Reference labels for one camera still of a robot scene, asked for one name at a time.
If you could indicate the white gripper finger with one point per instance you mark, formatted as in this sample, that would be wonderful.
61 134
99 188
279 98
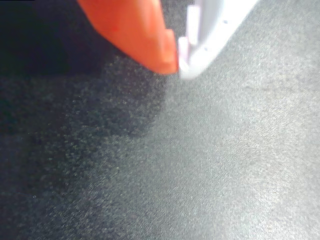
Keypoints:
212 32

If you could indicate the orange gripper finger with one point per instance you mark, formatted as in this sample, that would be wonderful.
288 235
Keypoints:
135 30

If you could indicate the dark grey felt mat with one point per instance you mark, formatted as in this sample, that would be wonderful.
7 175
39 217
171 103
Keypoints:
200 162

